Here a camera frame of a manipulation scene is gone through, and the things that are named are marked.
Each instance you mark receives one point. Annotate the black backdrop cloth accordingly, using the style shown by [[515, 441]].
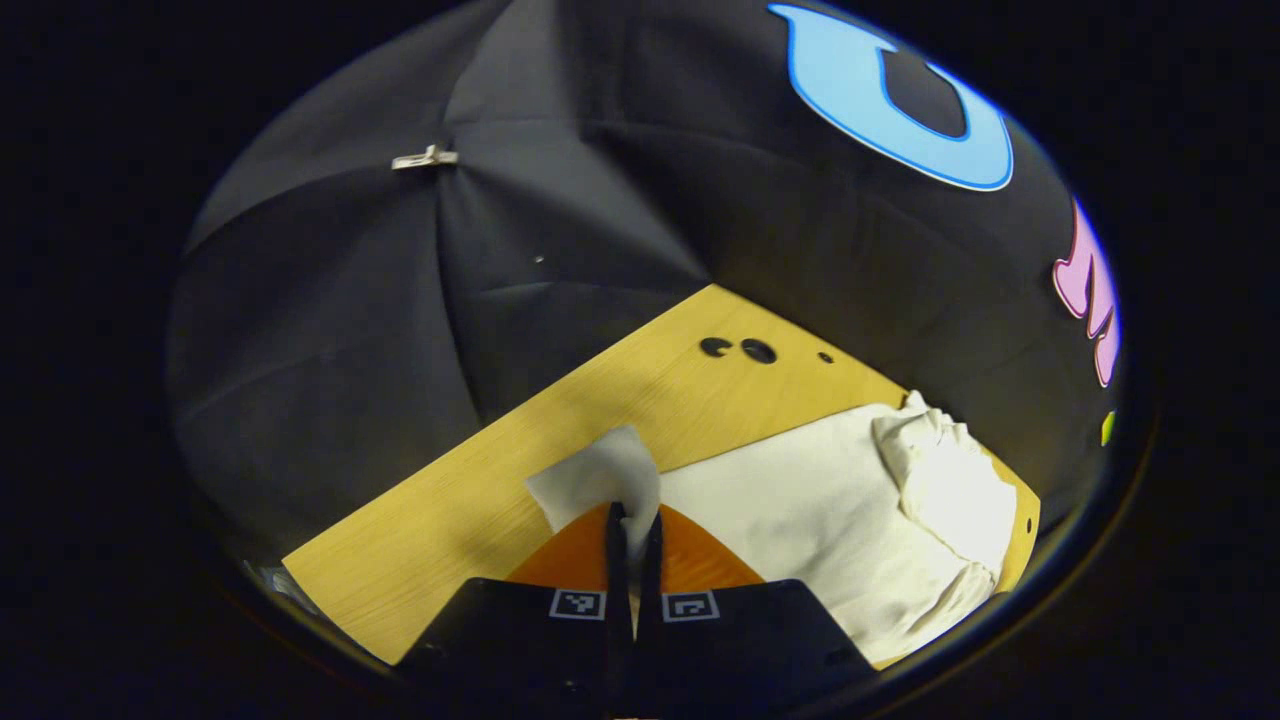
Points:
[[350, 330]]

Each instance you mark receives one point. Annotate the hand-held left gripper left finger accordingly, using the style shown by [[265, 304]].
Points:
[[617, 580]]

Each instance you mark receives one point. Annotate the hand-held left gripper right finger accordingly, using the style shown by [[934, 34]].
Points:
[[650, 580]]

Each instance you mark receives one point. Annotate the white sweatshirt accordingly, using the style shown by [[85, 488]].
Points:
[[820, 510]]

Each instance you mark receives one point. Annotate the white clip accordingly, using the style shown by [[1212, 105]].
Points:
[[425, 157]]

